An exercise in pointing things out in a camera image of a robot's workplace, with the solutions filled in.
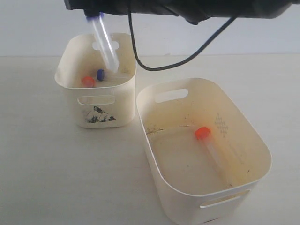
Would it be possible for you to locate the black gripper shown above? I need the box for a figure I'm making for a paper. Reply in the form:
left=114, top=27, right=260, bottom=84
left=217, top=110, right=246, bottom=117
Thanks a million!
left=64, top=0, right=178, bottom=16

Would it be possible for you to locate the blue cap tube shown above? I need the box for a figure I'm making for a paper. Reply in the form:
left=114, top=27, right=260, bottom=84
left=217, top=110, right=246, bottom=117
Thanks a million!
left=86, top=13, right=120, bottom=73
left=96, top=69, right=129, bottom=82

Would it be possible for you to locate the orange cap tube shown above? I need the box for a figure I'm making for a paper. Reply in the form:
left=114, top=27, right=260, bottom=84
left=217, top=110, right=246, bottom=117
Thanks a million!
left=82, top=76, right=95, bottom=88
left=195, top=127, right=225, bottom=173

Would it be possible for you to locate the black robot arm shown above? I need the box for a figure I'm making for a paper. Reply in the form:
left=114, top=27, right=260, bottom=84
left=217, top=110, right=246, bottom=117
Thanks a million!
left=64, top=0, right=300, bottom=25

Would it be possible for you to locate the black cable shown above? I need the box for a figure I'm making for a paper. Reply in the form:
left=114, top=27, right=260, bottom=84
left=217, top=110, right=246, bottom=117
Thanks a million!
left=127, top=11, right=236, bottom=71

